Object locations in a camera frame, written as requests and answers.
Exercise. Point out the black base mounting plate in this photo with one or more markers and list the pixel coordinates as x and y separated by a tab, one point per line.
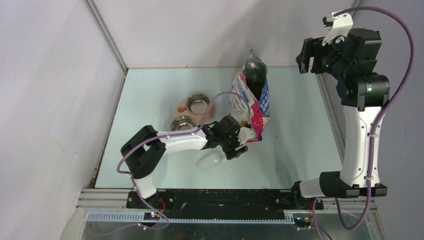
223	204

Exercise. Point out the near steel bowl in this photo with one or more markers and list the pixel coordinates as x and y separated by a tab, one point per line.
182	123

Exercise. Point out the right controller board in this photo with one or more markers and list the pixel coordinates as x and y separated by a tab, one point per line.
303	222

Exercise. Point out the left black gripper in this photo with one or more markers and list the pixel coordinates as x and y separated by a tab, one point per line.
236	153

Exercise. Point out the controller board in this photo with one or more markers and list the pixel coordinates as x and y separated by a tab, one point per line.
303	222
151	216

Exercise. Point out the pink double bowl feeder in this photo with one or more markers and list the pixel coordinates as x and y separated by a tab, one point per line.
205	118

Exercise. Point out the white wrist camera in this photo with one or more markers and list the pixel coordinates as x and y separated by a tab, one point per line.
339	27
246	134

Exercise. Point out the right corner aluminium post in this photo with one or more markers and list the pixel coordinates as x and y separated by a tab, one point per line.
356	3

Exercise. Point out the pink pet food bag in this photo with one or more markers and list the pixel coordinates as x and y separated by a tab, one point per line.
252	107

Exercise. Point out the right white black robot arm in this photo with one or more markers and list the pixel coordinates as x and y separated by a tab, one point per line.
363	93

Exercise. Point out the clear plastic scoop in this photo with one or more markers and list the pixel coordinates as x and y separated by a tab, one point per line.
210	160

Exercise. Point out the left controller board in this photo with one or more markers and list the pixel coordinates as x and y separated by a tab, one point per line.
151	216

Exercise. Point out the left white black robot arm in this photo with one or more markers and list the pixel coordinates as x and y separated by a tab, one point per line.
145	149

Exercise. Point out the far steel bowl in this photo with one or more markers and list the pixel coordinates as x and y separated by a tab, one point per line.
197	103

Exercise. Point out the aluminium front frame rail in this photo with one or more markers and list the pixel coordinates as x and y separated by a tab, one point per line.
109	205

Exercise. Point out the corner aluminium post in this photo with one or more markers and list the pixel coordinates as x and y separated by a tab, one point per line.
356	3
105	32

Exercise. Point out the left corner aluminium post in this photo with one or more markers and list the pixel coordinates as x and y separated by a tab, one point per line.
105	32

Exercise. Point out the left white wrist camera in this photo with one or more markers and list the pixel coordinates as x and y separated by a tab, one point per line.
246	134

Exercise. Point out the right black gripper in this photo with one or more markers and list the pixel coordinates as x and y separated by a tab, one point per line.
312	47

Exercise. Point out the steel bowl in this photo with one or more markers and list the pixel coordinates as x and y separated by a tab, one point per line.
197	103
182	123

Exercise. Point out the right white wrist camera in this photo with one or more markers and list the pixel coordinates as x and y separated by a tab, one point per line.
339	27

